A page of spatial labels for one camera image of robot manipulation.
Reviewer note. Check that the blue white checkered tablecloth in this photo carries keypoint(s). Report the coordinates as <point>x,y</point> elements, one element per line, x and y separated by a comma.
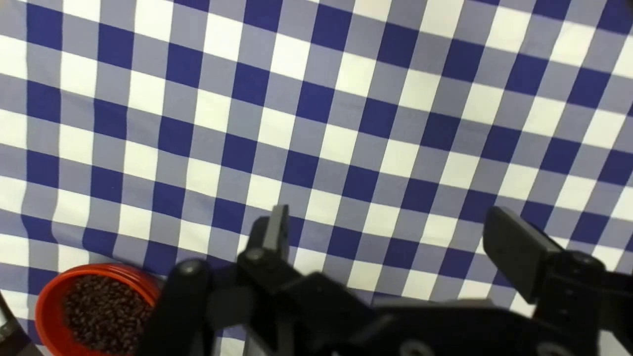
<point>329,120</point>

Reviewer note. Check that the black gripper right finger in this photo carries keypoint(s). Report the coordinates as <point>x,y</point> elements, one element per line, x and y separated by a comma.
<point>535,260</point>

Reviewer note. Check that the dark coffee beans pile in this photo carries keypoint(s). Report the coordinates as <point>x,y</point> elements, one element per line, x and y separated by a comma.
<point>106,316</point>

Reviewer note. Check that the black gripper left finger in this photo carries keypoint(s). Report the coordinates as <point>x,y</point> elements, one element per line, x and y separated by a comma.
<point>274,260</point>

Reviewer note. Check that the large red bowl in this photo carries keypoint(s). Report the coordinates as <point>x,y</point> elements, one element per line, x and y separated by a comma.
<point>52,310</point>

